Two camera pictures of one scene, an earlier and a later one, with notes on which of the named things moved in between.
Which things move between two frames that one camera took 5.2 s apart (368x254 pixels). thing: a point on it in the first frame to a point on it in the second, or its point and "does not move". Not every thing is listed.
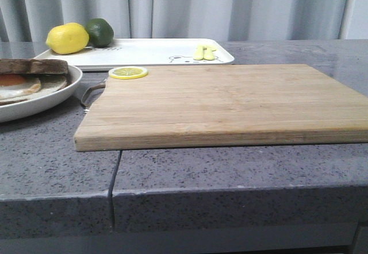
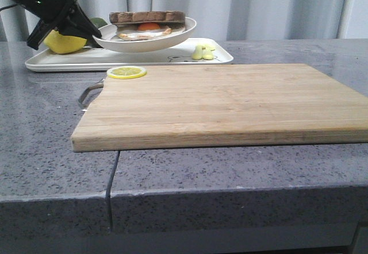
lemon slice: [127, 72] does not move
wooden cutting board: [192, 107] does not move
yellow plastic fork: [198, 52] does not move
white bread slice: [22, 66] to [163, 16]
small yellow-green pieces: [208, 53] does not move
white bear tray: [131, 53] does not move
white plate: [30, 107] to [110, 38]
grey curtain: [296, 8] does not move
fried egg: [12, 85] to [145, 30]
